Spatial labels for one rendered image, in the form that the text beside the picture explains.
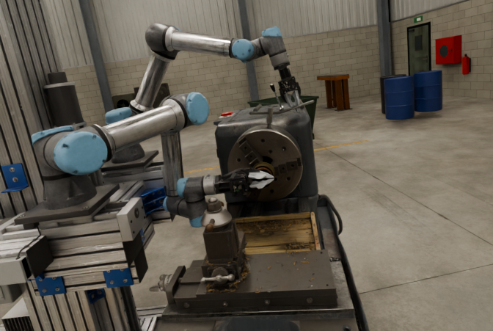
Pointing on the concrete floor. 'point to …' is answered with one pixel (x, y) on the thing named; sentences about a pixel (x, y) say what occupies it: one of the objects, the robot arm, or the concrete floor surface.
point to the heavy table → (337, 91)
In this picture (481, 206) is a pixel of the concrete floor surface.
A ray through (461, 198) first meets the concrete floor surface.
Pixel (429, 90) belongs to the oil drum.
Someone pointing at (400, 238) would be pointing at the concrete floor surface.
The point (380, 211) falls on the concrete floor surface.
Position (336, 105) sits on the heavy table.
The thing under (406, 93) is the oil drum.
